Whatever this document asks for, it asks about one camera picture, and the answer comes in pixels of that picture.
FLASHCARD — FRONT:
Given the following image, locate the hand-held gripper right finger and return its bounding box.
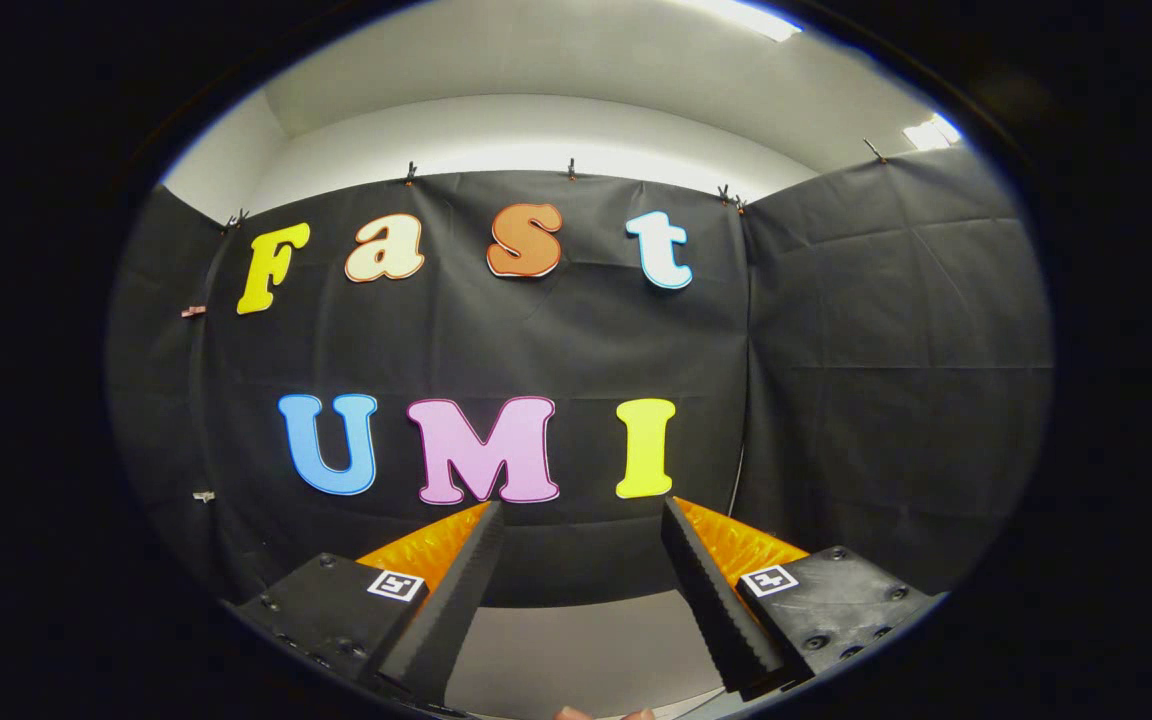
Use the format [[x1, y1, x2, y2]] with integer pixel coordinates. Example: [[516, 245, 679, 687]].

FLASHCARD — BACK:
[[661, 496, 942, 701]]

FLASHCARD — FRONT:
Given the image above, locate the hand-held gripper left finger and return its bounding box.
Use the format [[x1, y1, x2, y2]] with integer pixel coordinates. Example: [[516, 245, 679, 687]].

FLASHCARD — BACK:
[[234, 500, 507, 707]]

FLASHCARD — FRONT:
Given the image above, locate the grey cabinet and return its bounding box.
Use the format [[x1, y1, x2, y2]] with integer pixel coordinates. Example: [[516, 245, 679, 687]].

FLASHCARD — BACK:
[[444, 588, 737, 720]]

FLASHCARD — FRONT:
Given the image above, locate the black backdrop cloth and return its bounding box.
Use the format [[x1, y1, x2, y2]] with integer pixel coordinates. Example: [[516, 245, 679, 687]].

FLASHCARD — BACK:
[[106, 148, 1054, 609]]

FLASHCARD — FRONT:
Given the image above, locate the row of black cloth clips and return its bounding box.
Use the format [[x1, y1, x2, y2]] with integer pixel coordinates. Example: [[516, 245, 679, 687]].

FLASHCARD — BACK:
[[224, 140, 887, 231]]

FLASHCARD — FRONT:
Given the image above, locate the small ceiling light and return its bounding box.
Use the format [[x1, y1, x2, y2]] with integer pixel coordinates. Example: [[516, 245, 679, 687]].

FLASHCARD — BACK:
[[902, 112, 963, 152]]

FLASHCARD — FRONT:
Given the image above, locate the long ceiling light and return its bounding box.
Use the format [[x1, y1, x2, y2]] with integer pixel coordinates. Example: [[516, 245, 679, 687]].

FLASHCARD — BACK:
[[671, 0, 803, 43]]

